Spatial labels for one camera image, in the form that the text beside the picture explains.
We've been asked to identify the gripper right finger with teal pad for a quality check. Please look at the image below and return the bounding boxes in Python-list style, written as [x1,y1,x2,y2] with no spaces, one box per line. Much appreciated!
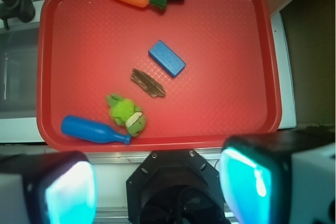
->
[219,129,335,223]

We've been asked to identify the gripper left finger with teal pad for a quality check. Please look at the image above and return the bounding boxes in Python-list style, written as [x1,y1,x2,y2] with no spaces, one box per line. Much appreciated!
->
[1,151,98,223]

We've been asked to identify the green plush animal toy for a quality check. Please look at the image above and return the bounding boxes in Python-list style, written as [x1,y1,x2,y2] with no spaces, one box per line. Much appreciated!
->
[106,93,147,137]

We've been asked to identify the blue toy bottle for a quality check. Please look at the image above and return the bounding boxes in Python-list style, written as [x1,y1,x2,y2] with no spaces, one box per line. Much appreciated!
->
[61,115,131,145]

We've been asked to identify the red plastic tray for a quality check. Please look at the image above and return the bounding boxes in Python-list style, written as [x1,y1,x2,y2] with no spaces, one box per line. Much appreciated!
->
[37,0,282,152]

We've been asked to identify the brown wood bark piece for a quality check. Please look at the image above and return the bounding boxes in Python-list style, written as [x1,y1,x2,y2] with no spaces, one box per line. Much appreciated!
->
[130,68,166,98]

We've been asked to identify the grey toy sink basin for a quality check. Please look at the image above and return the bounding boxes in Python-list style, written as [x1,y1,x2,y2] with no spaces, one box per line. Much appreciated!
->
[1,23,39,119]

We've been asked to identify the blue rectangular block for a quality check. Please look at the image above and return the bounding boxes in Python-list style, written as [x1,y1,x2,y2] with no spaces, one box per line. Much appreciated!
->
[148,40,186,78]

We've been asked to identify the grey toy faucet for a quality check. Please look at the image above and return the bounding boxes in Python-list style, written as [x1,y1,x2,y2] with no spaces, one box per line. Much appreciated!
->
[1,0,35,30]

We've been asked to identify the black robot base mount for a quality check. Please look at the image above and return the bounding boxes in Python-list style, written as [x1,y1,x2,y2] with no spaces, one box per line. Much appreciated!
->
[126,150,229,223]

